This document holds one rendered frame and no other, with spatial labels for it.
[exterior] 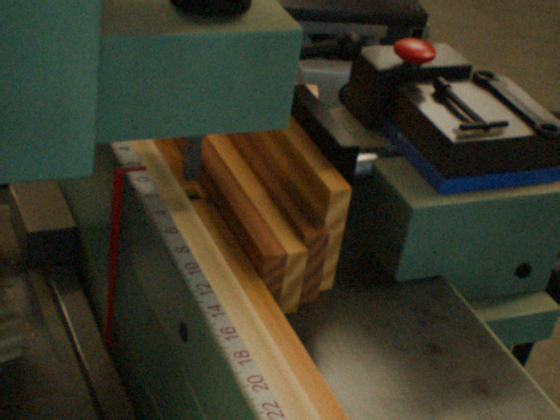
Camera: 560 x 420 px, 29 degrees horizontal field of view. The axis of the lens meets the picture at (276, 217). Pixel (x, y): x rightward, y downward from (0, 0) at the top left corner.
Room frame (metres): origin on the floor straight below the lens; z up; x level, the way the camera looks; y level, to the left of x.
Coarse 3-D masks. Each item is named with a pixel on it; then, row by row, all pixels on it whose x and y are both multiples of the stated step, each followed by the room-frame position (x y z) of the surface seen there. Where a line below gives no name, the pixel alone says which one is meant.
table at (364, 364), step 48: (96, 240) 0.65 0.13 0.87; (336, 288) 0.59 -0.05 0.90; (384, 288) 0.60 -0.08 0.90; (432, 288) 0.61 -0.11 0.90; (144, 336) 0.55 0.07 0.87; (336, 336) 0.54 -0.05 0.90; (384, 336) 0.55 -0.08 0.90; (432, 336) 0.56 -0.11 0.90; (480, 336) 0.57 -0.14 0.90; (528, 336) 0.65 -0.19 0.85; (336, 384) 0.50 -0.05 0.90; (384, 384) 0.50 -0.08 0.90; (432, 384) 0.51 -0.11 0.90; (480, 384) 0.52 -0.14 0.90; (528, 384) 0.53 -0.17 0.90
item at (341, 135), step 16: (304, 96) 0.68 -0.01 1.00; (304, 112) 0.66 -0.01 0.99; (320, 112) 0.66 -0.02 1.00; (304, 128) 0.66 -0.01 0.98; (320, 128) 0.64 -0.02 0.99; (336, 128) 0.64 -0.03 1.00; (320, 144) 0.64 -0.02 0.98; (336, 144) 0.62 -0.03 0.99; (352, 144) 0.62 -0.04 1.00; (336, 160) 0.61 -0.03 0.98; (352, 160) 0.62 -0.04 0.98; (368, 160) 0.67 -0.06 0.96; (352, 176) 0.62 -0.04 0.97; (368, 176) 0.66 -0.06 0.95
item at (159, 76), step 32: (128, 0) 0.61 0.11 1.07; (160, 0) 0.62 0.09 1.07; (256, 0) 0.65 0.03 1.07; (128, 32) 0.57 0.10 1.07; (160, 32) 0.58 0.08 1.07; (192, 32) 0.58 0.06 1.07; (224, 32) 0.59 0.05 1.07; (256, 32) 0.60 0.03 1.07; (288, 32) 0.61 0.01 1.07; (128, 64) 0.57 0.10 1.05; (160, 64) 0.57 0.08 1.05; (192, 64) 0.58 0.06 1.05; (224, 64) 0.59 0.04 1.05; (256, 64) 0.60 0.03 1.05; (288, 64) 0.61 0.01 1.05; (128, 96) 0.57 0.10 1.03; (160, 96) 0.57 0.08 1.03; (192, 96) 0.58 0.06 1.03; (224, 96) 0.59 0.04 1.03; (256, 96) 0.60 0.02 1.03; (288, 96) 0.61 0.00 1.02; (96, 128) 0.56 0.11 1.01; (128, 128) 0.57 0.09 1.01; (160, 128) 0.58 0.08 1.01; (192, 128) 0.59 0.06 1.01; (224, 128) 0.59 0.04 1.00; (256, 128) 0.60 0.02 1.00
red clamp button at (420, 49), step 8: (400, 40) 0.73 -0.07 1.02; (408, 40) 0.73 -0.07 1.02; (416, 40) 0.73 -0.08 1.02; (400, 48) 0.72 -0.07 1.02; (408, 48) 0.72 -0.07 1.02; (416, 48) 0.72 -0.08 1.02; (424, 48) 0.72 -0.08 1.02; (432, 48) 0.72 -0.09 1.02; (400, 56) 0.71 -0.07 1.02; (408, 56) 0.71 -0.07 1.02; (416, 56) 0.71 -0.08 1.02; (424, 56) 0.71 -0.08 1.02; (432, 56) 0.72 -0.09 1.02
